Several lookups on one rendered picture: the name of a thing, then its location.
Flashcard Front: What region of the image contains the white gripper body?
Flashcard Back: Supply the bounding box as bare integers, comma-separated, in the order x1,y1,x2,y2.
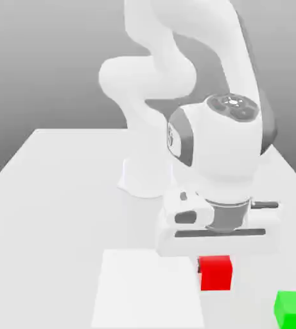
157,207,280,258

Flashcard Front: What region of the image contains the small red cube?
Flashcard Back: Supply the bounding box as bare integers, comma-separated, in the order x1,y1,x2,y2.
197,254,233,292

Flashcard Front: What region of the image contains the small green cube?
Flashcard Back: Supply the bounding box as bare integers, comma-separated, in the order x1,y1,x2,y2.
273,290,296,329

